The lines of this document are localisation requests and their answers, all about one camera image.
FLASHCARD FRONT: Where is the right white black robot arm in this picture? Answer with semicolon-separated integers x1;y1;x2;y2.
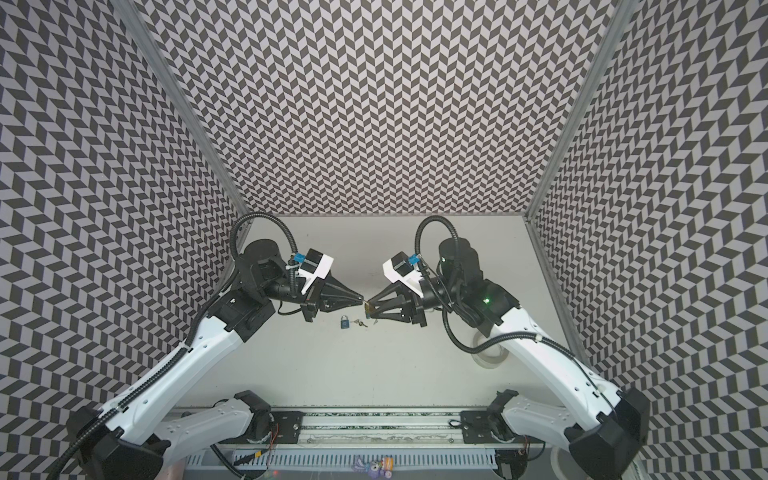
365;215;650;479

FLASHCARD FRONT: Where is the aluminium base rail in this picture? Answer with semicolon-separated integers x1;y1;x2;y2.
266;397;572;449

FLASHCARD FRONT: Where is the purple toy figure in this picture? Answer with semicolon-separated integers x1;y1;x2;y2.
352;457;394;479

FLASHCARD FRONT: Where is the white slotted cable duct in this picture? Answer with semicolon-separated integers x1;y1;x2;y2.
182;449;499;472

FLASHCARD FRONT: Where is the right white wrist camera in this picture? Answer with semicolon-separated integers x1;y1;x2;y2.
382;252;424;298

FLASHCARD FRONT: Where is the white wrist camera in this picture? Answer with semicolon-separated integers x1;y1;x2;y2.
382;252;424;298
293;249;334;295

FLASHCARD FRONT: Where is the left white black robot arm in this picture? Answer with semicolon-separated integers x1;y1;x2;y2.
47;212;363;479

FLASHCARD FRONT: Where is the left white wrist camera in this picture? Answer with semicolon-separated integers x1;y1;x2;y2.
293;249;334;295

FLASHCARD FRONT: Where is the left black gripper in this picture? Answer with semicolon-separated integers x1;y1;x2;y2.
261;273;365;326

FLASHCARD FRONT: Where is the blue padlock with keys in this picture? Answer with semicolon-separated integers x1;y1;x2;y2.
340;315;367;329

